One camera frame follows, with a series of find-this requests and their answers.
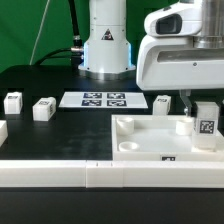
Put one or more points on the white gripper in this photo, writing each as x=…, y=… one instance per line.
x=183, y=49

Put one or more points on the white square table top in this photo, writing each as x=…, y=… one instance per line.
x=160, y=138

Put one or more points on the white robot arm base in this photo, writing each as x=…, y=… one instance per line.
x=107, y=52

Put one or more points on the white marker sheet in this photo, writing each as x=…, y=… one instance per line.
x=121, y=100

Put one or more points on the white left fence block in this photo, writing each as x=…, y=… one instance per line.
x=3, y=131

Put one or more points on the white front fence wall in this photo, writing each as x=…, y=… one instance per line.
x=106, y=174

